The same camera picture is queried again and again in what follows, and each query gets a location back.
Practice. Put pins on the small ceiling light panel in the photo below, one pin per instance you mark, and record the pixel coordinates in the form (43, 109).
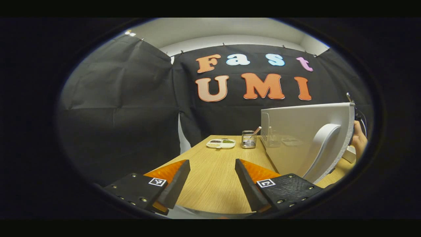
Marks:
(130, 33)

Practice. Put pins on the white divided sauce plate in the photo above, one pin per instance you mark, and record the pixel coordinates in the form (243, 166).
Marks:
(221, 143)

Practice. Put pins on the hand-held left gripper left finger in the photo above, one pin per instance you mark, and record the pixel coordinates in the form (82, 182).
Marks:
(177, 184)

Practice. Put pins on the metal mesh holder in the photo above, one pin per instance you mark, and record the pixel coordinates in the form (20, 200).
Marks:
(248, 141)

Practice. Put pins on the white microwave oven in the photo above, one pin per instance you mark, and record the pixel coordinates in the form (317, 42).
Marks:
(296, 128)

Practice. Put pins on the black backdrop cloth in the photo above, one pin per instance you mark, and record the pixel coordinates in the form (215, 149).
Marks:
(118, 108)

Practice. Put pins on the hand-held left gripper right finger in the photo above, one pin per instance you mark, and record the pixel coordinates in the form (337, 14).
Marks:
(246, 184)

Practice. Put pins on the wooden stick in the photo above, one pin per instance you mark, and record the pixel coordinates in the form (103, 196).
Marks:
(257, 130)

